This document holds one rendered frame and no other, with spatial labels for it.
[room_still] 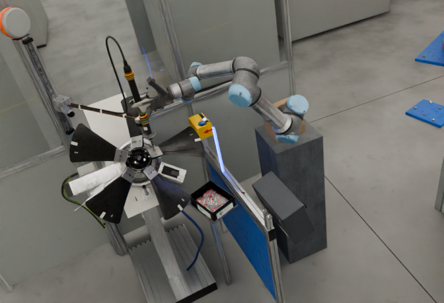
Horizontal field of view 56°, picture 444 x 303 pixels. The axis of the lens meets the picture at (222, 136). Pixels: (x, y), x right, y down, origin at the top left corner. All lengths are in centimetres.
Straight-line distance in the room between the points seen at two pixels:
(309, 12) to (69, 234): 412
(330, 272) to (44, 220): 203
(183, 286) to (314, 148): 130
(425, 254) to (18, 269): 288
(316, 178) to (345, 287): 77
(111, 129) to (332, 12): 423
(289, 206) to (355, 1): 482
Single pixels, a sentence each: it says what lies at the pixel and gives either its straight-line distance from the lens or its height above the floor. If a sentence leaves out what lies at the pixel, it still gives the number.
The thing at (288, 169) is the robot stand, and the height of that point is 86.
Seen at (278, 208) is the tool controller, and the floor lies 123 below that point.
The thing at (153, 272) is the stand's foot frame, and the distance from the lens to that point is 318.
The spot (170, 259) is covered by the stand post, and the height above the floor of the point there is 27.
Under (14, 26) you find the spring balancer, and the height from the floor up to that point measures 187.
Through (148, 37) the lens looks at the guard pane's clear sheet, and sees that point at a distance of 280.
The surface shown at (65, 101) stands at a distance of 257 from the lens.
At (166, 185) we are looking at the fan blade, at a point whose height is 103.
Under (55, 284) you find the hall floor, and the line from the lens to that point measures 357.
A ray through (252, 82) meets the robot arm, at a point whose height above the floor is 155.
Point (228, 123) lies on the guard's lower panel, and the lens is 328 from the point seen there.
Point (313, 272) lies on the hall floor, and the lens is 307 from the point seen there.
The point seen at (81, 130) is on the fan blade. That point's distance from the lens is 226.
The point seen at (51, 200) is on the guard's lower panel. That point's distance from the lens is 321.
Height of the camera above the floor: 250
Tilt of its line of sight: 35 degrees down
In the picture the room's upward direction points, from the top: 12 degrees counter-clockwise
